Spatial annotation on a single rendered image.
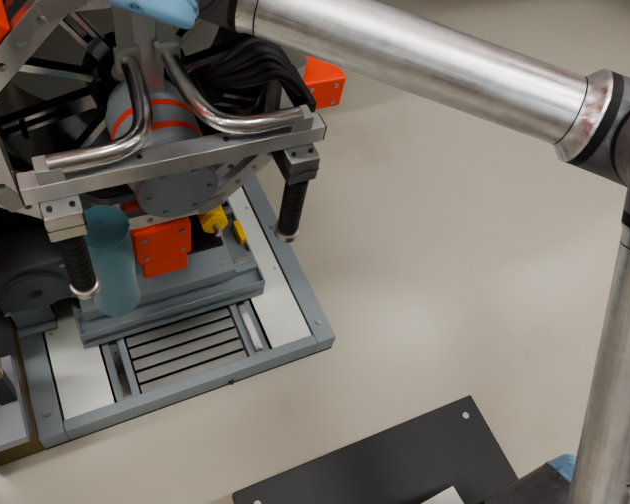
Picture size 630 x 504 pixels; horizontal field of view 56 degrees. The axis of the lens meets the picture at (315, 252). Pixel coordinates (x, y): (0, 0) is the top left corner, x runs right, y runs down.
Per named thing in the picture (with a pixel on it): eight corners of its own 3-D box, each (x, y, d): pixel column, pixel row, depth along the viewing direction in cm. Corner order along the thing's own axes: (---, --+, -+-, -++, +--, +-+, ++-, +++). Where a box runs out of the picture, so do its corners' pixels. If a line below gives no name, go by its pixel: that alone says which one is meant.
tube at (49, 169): (139, 64, 88) (133, 1, 80) (178, 158, 80) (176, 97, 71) (12, 84, 82) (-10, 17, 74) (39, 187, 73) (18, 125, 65)
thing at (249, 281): (221, 202, 189) (222, 182, 181) (263, 295, 173) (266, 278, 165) (56, 242, 171) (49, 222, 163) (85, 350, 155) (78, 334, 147)
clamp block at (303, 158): (294, 138, 96) (298, 114, 92) (317, 179, 92) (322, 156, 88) (265, 144, 94) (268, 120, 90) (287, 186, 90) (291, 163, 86)
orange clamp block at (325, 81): (282, 87, 115) (323, 80, 118) (298, 115, 111) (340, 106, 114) (286, 57, 109) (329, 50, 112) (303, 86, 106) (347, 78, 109)
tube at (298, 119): (263, 46, 95) (269, -15, 87) (311, 130, 87) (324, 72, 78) (154, 62, 89) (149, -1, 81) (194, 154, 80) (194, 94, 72)
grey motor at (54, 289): (58, 209, 178) (31, 124, 149) (92, 328, 159) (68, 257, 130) (-7, 224, 172) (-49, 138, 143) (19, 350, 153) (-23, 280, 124)
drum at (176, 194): (183, 123, 110) (181, 61, 99) (221, 210, 101) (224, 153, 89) (105, 138, 105) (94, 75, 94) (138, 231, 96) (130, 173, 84)
